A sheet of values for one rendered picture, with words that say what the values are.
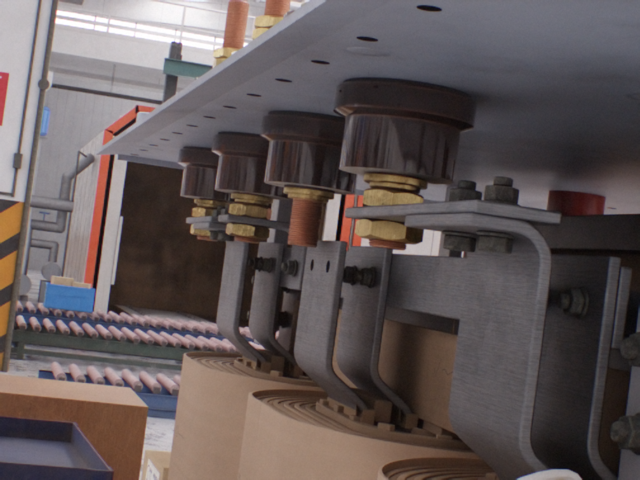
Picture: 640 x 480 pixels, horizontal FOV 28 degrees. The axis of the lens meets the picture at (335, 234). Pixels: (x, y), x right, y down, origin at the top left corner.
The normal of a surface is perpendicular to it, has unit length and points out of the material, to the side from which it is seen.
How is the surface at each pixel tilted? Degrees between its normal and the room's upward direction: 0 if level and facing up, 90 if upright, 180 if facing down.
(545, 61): 180
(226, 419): 90
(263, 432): 90
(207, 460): 90
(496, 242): 90
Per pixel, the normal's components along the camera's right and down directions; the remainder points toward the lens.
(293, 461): -0.81, -0.12
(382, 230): -0.07, -0.04
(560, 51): -0.13, 0.99
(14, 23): 0.27, 0.00
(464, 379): -0.95, -0.13
